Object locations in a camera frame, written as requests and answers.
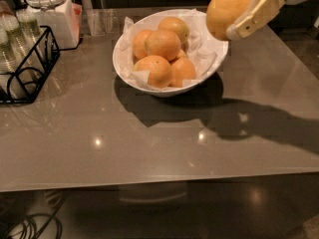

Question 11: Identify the white ceramic bowl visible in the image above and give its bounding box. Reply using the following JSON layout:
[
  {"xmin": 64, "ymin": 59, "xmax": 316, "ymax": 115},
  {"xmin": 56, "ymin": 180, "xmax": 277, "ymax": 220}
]
[{"xmin": 112, "ymin": 8, "xmax": 229, "ymax": 99}]

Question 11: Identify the clear plastic cup stack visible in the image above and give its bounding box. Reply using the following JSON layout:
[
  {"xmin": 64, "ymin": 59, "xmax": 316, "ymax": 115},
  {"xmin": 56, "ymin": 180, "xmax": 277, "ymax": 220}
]
[
  {"xmin": 0, "ymin": 14, "xmax": 41, "ymax": 79},
  {"xmin": 0, "ymin": 28, "xmax": 26, "ymax": 100},
  {"xmin": 16, "ymin": 9, "xmax": 45, "ymax": 59}
]

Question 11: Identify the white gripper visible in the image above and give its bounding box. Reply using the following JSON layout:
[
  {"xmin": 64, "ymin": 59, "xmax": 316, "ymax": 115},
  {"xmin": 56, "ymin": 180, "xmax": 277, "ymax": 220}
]
[{"xmin": 226, "ymin": 0, "xmax": 309, "ymax": 41}]

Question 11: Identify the clear plastic cup stack middle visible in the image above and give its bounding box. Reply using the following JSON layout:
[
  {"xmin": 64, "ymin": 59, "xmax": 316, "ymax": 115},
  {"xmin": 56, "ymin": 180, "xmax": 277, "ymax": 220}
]
[{"xmin": 0, "ymin": 14, "xmax": 41, "ymax": 79}]

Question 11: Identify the black wire cup rack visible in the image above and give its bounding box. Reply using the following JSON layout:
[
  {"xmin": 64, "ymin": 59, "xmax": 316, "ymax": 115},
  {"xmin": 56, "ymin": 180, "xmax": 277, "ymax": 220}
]
[{"xmin": 0, "ymin": 26, "xmax": 60, "ymax": 105}]

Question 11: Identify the black cable under table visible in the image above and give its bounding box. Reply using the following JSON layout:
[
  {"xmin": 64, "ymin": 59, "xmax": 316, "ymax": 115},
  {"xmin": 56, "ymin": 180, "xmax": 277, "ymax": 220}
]
[{"xmin": 0, "ymin": 191, "xmax": 69, "ymax": 239}]

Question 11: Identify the white ceramic lidded jar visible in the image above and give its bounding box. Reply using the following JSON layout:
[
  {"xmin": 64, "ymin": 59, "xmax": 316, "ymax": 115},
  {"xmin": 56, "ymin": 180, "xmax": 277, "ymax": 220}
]
[{"xmin": 26, "ymin": 0, "xmax": 80, "ymax": 50}]

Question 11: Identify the clear plastic cup stack right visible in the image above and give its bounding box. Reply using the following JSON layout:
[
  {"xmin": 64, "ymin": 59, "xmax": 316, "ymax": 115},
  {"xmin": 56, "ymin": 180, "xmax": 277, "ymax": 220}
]
[{"xmin": 16, "ymin": 9, "xmax": 45, "ymax": 59}]

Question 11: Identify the clear acrylic holder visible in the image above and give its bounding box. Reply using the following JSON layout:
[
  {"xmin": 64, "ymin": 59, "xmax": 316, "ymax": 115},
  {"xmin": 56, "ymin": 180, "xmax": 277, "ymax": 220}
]
[{"xmin": 86, "ymin": 9, "xmax": 119, "ymax": 36}]

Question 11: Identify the clear plastic cup stack left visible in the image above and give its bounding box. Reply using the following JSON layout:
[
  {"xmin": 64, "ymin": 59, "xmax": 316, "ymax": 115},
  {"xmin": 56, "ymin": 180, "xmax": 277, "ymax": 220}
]
[{"xmin": 0, "ymin": 28, "xmax": 26, "ymax": 100}]

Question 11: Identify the white paper bowl liner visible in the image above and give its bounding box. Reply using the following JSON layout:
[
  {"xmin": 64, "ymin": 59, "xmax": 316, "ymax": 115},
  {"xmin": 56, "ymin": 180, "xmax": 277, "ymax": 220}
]
[{"xmin": 118, "ymin": 8, "xmax": 228, "ymax": 91}]

